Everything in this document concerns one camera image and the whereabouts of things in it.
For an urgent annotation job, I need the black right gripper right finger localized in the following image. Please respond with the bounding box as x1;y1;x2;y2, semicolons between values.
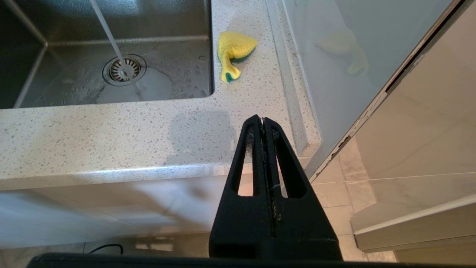
263;117;342;261

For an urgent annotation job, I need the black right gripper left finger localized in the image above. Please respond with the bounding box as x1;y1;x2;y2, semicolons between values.
209;115;276;260

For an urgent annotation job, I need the stainless steel sink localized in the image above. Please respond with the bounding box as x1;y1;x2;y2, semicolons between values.
0;0;214;109

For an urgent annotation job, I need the yellow green sponge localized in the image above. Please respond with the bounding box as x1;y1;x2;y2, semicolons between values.
217;31;258;83

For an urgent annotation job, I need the beige cabinet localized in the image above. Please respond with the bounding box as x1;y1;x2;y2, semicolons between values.
351;193;476;268

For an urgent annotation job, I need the round metal drain strainer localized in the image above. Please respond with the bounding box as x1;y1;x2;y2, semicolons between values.
102;54;147;87

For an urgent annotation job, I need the black floor cable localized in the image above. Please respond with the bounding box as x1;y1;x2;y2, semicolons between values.
88;244;124;255

